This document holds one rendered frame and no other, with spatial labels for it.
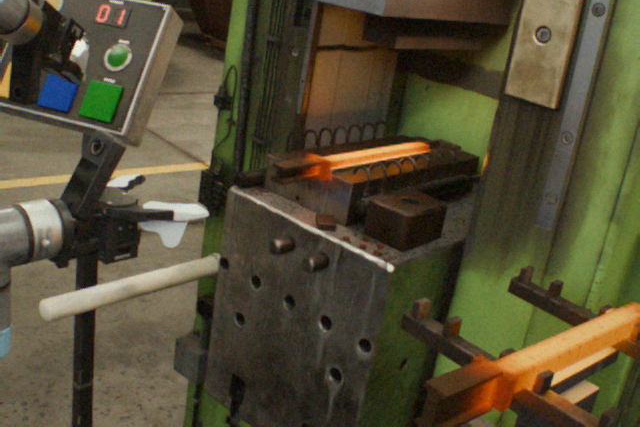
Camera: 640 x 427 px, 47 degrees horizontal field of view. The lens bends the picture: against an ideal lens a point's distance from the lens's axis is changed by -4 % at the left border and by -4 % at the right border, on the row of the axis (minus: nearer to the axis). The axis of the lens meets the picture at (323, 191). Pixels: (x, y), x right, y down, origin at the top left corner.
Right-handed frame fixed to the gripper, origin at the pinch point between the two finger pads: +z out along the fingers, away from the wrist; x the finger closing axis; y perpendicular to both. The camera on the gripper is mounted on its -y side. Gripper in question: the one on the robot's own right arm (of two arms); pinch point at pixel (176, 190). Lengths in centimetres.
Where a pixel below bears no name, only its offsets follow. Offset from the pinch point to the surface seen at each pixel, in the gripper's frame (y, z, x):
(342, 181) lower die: 1.2, 30.7, 5.4
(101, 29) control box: -13, 19, -52
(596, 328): -2, 13, 58
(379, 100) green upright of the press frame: -4, 70, -18
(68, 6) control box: -17, 17, -62
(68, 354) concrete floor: 100, 47, -104
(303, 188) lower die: 5.3, 30.7, -2.8
